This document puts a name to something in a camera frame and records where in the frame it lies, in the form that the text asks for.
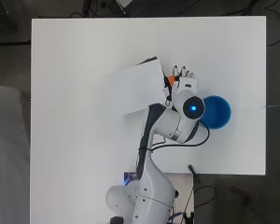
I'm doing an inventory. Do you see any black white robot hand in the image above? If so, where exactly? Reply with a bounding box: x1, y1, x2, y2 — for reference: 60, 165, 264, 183
162, 64, 199, 106

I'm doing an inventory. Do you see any black camera clamp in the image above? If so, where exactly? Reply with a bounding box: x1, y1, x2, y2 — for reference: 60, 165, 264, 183
187, 164, 202, 185

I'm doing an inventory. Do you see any wooden base board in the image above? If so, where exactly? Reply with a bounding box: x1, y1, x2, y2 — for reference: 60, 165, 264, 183
164, 173, 196, 224

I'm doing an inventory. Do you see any white paper sheet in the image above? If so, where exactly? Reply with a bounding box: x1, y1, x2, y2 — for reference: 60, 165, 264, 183
110, 57, 168, 117

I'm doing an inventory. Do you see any blue round tub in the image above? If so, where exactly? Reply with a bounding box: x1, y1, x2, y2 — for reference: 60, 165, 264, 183
199, 94, 232, 131

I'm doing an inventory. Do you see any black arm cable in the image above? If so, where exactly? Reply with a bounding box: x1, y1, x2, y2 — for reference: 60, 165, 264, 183
138, 119, 211, 153

